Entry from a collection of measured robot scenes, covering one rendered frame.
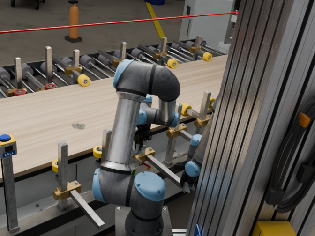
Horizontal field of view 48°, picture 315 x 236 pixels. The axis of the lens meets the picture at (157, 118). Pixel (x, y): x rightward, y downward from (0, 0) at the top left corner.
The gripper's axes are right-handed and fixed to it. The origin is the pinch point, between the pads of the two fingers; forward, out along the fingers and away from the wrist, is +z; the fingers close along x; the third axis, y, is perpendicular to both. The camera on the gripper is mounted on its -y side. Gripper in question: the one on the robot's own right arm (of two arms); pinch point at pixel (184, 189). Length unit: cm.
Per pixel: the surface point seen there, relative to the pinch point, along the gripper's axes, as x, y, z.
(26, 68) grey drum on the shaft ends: -11, -182, -3
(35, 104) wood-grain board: -34, -111, -8
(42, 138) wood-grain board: -47, -71, -8
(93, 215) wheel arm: -50, -11, 0
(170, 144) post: 19.2, -33.0, -3.9
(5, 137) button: -80, -33, -41
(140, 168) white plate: -4.8, -31.6, 4.3
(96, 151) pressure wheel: -28, -44, -8
